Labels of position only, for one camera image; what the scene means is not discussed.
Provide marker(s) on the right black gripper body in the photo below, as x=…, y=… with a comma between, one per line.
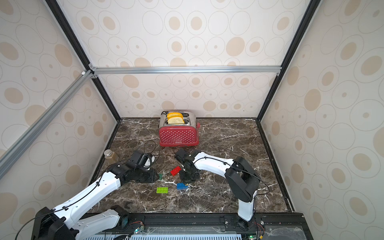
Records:
x=187, y=173

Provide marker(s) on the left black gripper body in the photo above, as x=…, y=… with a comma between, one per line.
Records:
x=143, y=175

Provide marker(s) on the red lego brick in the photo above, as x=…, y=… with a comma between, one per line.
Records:
x=175, y=171

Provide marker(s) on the blue lego brick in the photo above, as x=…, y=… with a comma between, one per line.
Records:
x=181, y=186

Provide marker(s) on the lime green lego brick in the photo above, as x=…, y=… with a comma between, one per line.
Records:
x=162, y=190

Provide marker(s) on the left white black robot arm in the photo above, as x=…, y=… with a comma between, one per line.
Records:
x=66, y=221

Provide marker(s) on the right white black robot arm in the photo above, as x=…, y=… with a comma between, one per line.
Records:
x=241, y=177

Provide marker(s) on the small brown liquid bottle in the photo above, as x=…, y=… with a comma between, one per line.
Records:
x=111, y=157

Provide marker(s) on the red polka dot toaster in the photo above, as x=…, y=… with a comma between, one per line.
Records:
x=179, y=135

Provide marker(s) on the front yellow toast slice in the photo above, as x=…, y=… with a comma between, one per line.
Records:
x=176, y=120

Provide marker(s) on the yellow toast slice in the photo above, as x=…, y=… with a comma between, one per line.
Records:
x=176, y=120
x=174, y=114

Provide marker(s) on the back yellow toast slice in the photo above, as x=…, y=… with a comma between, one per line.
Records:
x=174, y=114

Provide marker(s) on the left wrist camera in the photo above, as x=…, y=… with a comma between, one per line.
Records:
x=149, y=160

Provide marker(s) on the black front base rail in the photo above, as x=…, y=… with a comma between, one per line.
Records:
x=193, y=226

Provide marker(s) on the diagonal aluminium left rail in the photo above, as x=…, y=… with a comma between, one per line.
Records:
x=23, y=143

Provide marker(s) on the horizontal aluminium back rail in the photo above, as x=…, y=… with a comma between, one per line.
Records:
x=185, y=70

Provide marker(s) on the left black corner post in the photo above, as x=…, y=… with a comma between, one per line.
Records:
x=56, y=10

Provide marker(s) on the black corner post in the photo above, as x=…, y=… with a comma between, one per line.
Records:
x=56, y=10
x=302, y=28

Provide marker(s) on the right black corner post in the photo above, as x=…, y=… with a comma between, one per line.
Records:
x=302, y=28

